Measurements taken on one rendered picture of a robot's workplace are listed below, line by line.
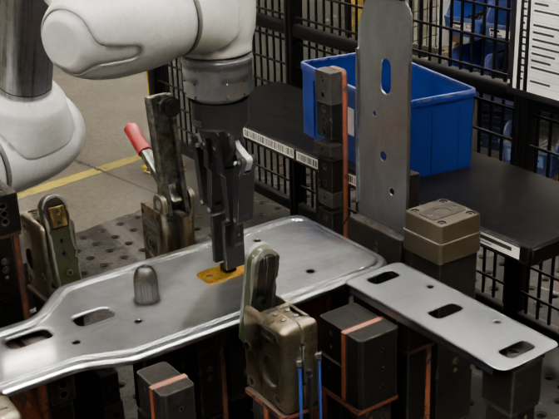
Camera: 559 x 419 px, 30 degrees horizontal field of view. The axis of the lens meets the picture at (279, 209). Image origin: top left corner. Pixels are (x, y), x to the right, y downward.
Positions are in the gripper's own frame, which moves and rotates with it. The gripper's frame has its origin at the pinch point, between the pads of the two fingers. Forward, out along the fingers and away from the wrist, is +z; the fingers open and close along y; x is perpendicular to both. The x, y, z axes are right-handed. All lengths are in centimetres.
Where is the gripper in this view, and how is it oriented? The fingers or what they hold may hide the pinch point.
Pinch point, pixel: (227, 239)
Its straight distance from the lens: 141.5
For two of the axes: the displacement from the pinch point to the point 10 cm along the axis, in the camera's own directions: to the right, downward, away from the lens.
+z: 0.4, 9.2, 3.9
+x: 8.2, -2.5, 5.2
